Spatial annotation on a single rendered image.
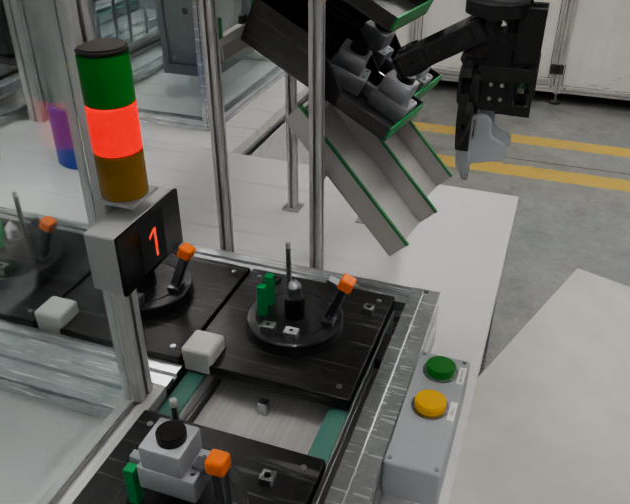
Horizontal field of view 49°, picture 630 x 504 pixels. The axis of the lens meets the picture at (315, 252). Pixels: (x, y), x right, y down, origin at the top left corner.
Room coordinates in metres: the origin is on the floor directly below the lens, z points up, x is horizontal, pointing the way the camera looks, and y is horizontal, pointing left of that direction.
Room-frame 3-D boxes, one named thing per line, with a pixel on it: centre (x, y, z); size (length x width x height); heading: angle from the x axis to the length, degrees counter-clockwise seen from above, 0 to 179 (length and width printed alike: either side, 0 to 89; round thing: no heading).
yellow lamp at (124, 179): (0.65, 0.20, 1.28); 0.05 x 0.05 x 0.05
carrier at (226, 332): (0.79, 0.03, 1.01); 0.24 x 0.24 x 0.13; 70
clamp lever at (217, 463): (0.46, 0.10, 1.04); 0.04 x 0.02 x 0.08; 70
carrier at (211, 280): (0.88, 0.26, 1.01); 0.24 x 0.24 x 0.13; 70
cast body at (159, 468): (0.48, 0.15, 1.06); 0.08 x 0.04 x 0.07; 71
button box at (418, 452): (0.64, -0.15, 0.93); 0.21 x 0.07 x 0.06; 160
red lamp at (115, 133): (0.65, 0.20, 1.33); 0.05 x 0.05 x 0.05
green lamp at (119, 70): (0.65, 0.20, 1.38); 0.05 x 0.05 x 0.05
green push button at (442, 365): (0.71, -0.17, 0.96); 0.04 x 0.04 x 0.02
